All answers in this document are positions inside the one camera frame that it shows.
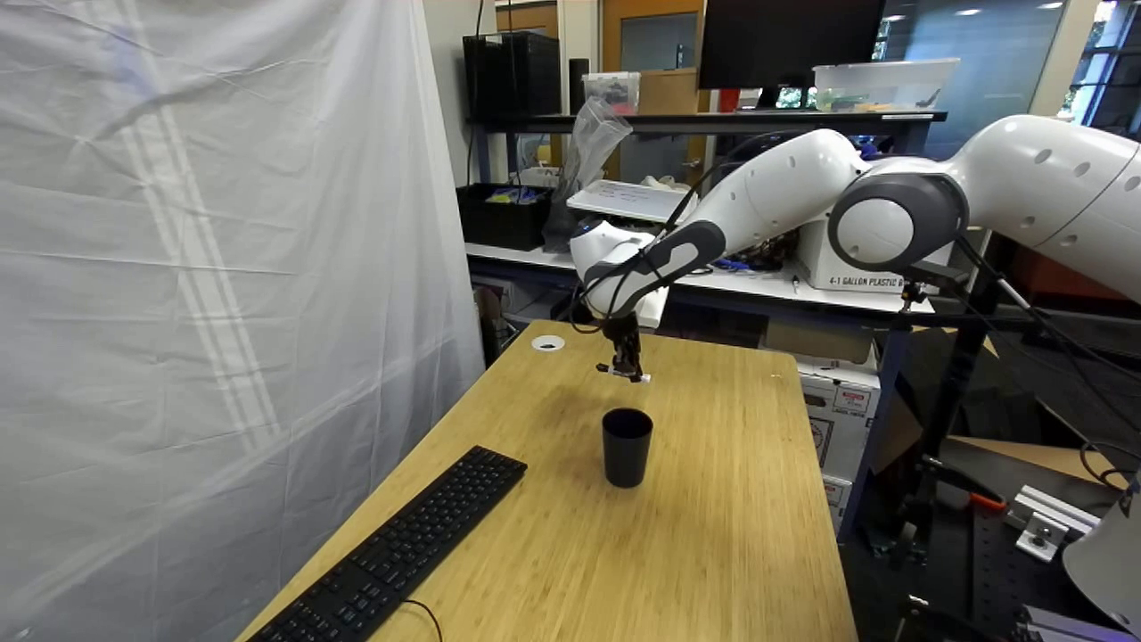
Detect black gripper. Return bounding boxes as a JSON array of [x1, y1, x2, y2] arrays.
[[598, 299, 649, 384]]

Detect black plastic cup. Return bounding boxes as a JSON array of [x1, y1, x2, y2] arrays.
[[598, 405, 655, 493]]

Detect metal storage shelf unit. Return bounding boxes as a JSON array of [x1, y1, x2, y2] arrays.
[[459, 107, 957, 325]]

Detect flat white tray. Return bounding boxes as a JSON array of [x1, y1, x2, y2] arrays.
[[567, 174, 699, 228]]

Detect black plastic crate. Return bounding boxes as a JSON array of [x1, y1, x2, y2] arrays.
[[456, 183, 554, 248]]

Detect white box with cardboard flaps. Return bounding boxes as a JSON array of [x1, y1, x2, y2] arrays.
[[795, 214, 925, 294]]

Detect white box under table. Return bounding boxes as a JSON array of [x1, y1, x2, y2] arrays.
[[795, 361, 885, 493]]

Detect crumpled white plastic bag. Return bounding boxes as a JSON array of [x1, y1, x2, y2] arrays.
[[562, 95, 634, 192]]

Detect small clear plastic box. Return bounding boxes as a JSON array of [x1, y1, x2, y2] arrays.
[[580, 66, 642, 122]]

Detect small brown cardboard box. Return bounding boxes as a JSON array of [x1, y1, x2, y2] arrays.
[[637, 66, 705, 116]]

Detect black narrow speaker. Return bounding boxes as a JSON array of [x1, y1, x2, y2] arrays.
[[567, 52, 593, 116]]

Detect black computer keyboard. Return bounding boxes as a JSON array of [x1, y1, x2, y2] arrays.
[[245, 442, 530, 642]]

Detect stacked black file trays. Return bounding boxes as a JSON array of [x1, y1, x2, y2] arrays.
[[459, 32, 562, 122]]

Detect wooden door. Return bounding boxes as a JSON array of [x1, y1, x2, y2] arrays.
[[598, 0, 705, 76]]

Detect black tripod stand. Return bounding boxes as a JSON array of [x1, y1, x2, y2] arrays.
[[861, 235, 1141, 564]]

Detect black computer monitor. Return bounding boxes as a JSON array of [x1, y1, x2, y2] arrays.
[[694, 0, 889, 91]]

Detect large clear plastic container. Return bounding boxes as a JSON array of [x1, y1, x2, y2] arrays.
[[812, 55, 963, 116]]

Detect flat cardboard sheet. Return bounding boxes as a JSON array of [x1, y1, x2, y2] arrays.
[[947, 430, 1134, 493]]

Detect white translucent curtain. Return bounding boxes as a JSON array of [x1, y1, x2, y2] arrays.
[[0, 0, 486, 642]]

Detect blue glass partition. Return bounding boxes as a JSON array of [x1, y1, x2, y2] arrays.
[[885, 0, 1072, 157]]

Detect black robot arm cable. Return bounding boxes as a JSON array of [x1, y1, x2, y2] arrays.
[[579, 139, 777, 330]]

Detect tangle of coloured cables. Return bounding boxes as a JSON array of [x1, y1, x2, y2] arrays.
[[699, 228, 818, 277]]

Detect thin black keyboard cable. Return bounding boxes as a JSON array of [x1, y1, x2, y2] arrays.
[[397, 594, 447, 642]]

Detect black camera on tripod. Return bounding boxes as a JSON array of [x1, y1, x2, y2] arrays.
[[899, 260, 975, 294]]

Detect aluminium extrusion bracket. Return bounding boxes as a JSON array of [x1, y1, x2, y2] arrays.
[[1008, 482, 1102, 564]]

